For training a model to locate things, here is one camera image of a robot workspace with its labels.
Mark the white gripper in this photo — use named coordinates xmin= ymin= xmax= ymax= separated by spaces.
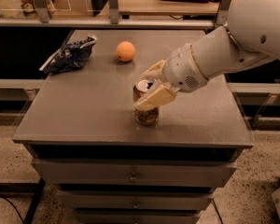
xmin=134 ymin=43 xmax=208 ymax=111

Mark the orange soda can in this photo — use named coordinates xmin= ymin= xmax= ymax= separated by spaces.
xmin=133 ymin=78 xmax=161 ymax=127

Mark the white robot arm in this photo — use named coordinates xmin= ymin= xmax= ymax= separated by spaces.
xmin=134 ymin=0 xmax=280 ymax=111

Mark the blue chip bag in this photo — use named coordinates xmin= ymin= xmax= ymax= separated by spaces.
xmin=39 ymin=35 xmax=97 ymax=74

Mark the orange fruit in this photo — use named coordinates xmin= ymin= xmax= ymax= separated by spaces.
xmin=116 ymin=41 xmax=135 ymax=62

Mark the grey drawer cabinet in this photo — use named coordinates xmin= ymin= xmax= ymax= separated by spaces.
xmin=14 ymin=30 xmax=253 ymax=224

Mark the metal shelf rail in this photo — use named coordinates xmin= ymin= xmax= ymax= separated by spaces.
xmin=0 ymin=0 xmax=232 ymax=29

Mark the black floor cable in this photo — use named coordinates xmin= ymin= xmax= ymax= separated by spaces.
xmin=0 ymin=189 xmax=25 ymax=224

